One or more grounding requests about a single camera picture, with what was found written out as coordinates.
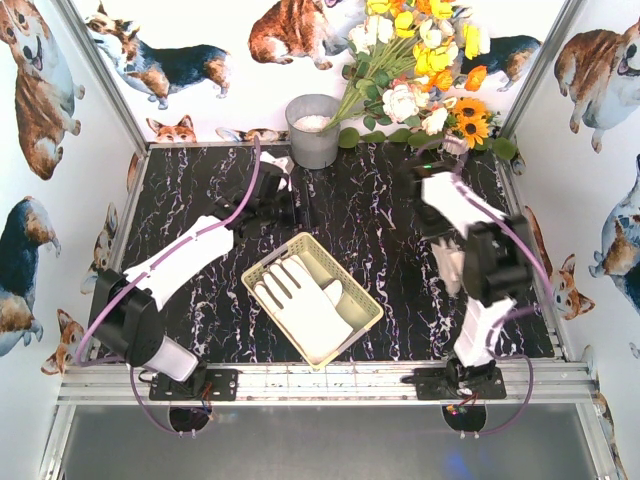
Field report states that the white glove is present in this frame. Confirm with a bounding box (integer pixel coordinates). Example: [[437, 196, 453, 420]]
[[431, 238, 465, 296], [254, 255, 353, 364]]

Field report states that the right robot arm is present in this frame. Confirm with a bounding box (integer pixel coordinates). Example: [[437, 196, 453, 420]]
[[402, 159, 533, 369]]

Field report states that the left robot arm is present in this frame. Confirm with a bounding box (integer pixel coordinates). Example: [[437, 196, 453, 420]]
[[89, 152, 298, 382]]

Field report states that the pale green storage basket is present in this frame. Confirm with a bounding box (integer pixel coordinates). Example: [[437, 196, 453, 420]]
[[241, 232, 383, 371]]

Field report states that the grey bucket with gravel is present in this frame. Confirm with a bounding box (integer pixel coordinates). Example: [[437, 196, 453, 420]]
[[285, 94, 340, 170]]

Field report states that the sunflower pot white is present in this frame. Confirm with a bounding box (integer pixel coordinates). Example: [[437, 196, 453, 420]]
[[444, 97, 499, 151]]

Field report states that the artificial flower bouquet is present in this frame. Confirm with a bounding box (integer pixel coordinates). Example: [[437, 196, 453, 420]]
[[325, 1, 492, 134]]

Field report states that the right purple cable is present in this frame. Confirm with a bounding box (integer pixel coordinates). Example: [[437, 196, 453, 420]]
[[417, 139, 554, 437]]

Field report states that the purple cable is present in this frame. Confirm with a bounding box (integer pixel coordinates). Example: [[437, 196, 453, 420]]
[[417, 139, 554, 437], [74, 134, 264, 437]]

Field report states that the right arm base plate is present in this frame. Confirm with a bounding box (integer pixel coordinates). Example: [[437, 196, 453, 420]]
[[413, 368, 507, 400]]

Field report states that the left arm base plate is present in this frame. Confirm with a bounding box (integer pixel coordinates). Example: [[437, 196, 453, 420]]
[[149, 368, 239, 401]]

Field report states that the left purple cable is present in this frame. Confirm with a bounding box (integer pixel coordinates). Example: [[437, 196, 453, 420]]
[[74, 134, 264, 437]]

